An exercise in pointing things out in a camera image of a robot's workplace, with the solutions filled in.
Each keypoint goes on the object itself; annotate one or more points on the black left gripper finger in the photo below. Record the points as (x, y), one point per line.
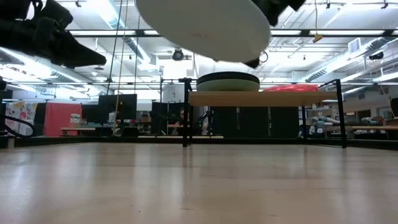
(77, 54)

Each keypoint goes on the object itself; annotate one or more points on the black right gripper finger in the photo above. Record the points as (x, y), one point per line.
(253, 63)

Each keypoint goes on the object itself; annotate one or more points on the black round plate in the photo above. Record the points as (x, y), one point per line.
(228, 79)
(228, 73)

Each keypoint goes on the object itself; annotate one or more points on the sage green round plate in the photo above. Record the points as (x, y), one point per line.
(228, 86)

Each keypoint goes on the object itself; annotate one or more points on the light blue round plate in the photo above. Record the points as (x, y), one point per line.
(202, 28)

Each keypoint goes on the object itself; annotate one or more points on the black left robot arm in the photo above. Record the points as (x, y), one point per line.
(12, 28)

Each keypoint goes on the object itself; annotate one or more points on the grey background robot arm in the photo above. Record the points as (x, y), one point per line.
(323, 122)

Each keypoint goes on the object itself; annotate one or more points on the wooden shelf with black legs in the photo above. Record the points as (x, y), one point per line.
(258, 99)

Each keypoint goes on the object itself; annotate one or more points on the yellow hanging tag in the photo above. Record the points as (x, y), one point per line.
(317, 38)

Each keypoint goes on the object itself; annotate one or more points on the black cabinet panels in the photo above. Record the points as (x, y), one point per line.
(255, 123)

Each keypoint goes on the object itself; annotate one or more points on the black monitor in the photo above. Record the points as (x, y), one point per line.
(118, 105)

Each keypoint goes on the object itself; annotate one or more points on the red partition panel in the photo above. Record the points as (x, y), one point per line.
(59, 118)

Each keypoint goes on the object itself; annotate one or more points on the wooden bench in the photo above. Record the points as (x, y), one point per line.
(77, 128)

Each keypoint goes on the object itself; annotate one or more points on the black ceiling spotlight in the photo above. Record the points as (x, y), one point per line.
(178, 55)

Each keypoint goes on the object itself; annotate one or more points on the colourful patterned cloth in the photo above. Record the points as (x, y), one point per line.
(18, 110)

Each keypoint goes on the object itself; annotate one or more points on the white background panel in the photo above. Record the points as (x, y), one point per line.
(174, 93)

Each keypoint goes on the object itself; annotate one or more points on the white ceiling vent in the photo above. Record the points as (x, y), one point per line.
(354, 46)

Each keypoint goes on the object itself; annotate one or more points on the person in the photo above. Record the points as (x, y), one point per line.
(181, 115)

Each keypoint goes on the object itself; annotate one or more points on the black ceiling fixture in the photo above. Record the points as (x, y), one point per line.
(376, 56)

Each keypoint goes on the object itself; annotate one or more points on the black background frame stand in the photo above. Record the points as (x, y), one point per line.
(171, 80)

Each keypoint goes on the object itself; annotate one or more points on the black metal table frame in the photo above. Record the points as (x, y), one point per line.
(93, 141)

